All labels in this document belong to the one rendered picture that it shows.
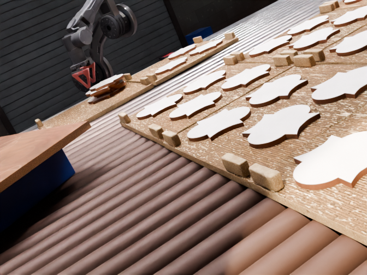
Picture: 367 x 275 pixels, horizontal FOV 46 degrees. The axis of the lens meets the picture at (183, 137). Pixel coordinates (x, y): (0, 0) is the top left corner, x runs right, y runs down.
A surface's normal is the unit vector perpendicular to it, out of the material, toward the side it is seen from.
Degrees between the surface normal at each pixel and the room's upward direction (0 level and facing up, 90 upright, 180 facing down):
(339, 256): 31
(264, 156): 0
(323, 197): 0
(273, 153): 0
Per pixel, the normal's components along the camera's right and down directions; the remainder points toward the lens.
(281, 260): -0.11, -0.65
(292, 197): -0.39, -0.86
